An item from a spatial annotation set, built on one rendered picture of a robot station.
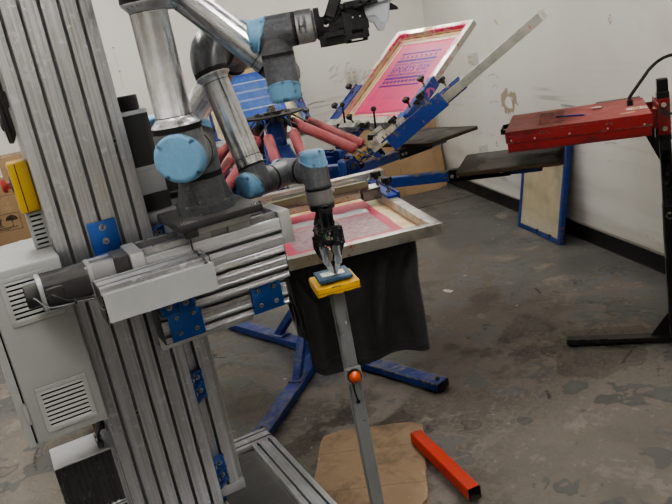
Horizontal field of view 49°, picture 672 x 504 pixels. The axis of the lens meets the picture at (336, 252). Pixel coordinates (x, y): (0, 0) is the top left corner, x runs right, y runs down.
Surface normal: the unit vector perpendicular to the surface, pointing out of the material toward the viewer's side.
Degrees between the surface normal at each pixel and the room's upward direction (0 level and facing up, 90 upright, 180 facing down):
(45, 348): 90
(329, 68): 90
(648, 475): 0
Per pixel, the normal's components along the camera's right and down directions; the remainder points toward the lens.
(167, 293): 0.45, 0.18
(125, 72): 0.22, 0.24
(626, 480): -0.18, -0.94
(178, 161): 0.04, 0.40
